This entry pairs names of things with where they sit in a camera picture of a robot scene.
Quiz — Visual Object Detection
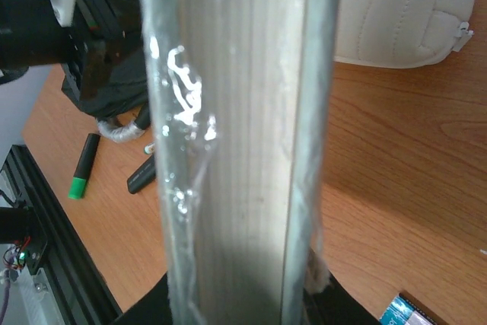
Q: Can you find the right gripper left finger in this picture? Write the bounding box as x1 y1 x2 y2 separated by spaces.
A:
112 274 173 325

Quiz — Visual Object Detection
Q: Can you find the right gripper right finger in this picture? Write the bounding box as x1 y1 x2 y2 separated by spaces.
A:
302 249 380 324

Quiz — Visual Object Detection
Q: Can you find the purple dog picture book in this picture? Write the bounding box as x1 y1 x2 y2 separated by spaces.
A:
379 292 447 325

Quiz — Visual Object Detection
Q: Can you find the black student bag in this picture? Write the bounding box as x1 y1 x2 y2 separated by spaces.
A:
62 0 148 119

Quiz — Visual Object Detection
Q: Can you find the grey Gatsby book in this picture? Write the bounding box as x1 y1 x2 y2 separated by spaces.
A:
141 0 339 324

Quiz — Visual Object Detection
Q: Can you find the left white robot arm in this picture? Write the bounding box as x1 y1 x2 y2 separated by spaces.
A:
1 0 145 99

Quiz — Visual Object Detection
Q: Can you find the pink highlighter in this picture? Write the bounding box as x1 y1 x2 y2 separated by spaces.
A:
127 155 156 194

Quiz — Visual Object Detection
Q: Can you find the green highlighter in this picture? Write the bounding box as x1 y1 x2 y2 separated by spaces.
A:
68 133 100 199

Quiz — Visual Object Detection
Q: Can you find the slim white pen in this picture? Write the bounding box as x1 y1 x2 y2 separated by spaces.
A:
144 142 155 155

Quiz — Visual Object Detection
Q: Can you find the cream quilted pencil case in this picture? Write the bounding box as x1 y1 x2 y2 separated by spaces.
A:
335 0 475 69

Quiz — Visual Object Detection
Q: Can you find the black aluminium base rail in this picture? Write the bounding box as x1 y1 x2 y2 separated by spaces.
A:
1 145 122 324

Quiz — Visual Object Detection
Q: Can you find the silver bag handle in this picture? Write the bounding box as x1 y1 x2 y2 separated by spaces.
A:
97 103 151 143

